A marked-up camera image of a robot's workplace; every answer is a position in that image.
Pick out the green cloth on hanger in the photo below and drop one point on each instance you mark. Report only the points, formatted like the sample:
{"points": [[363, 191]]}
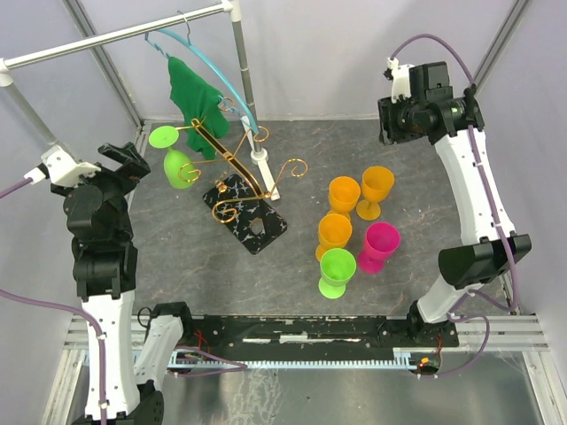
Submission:
{"points": [[196, 99]]}

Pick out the lime green wine glass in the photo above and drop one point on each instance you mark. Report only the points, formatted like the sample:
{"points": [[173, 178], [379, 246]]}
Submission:
{"points": [[175, 164]]}

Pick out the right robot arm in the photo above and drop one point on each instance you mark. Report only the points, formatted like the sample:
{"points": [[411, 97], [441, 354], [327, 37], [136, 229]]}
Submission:
{"points": [[396, 222]]}

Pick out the teal wire clothes hanger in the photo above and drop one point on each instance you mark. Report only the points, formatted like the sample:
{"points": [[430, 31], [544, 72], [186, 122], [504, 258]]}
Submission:
{"points": [[208, 66]]}

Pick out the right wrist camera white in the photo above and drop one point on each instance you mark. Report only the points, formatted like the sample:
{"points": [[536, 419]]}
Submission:
{"points": [[399, 76]]}

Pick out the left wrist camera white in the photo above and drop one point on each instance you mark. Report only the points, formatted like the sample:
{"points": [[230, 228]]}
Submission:
{"points": [[61, 168]]}

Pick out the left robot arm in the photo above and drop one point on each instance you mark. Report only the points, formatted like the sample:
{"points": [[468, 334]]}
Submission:
{"points": [[123, 388]]}

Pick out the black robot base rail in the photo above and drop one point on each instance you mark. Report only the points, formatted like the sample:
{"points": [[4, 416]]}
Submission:
{"points": [[312, 338]]}

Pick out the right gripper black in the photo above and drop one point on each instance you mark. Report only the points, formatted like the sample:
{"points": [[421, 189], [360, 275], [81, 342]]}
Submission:
{"points": [[388, 133]]}

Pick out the silver white clothes rail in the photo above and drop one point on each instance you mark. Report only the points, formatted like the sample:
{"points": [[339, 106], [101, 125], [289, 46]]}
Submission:
{"points": [[95, 40]]}

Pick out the gold wine glass rack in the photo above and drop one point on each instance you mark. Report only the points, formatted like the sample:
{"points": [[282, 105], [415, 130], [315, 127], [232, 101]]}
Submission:
{"points": [[240, 201]]}

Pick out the light blue cable duct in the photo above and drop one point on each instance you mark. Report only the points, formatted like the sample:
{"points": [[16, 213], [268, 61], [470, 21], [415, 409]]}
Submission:
{"points": [[187, 360]]}

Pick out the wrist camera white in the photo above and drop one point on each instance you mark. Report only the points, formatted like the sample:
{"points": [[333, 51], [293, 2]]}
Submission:
{"points": [[61, 168], [399, 76]]}

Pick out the pink wine glass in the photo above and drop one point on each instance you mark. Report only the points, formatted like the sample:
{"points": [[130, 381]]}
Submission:
{"points": [[380, 242]]}

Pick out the orange wine glass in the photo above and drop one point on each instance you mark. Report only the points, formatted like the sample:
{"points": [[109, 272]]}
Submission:
{"points": [[334, 231], [376, 185], [344, 194]]}

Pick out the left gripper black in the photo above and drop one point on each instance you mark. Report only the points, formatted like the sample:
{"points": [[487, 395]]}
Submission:
{"points": [[126, 154]]}

